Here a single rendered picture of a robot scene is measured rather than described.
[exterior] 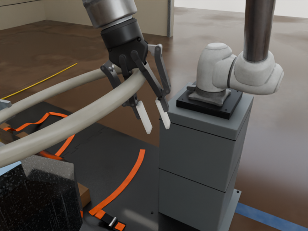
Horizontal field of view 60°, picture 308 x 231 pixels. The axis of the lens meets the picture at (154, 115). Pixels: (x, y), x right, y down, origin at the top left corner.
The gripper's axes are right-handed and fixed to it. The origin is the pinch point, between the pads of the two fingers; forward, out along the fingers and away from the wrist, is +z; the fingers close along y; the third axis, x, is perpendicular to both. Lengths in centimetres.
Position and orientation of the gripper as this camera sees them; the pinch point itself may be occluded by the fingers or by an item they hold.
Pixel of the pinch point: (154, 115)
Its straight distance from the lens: 57.7
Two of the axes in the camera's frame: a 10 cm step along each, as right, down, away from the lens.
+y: -9.2, 2.5, 2.9
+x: -1.6, 4.2, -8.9
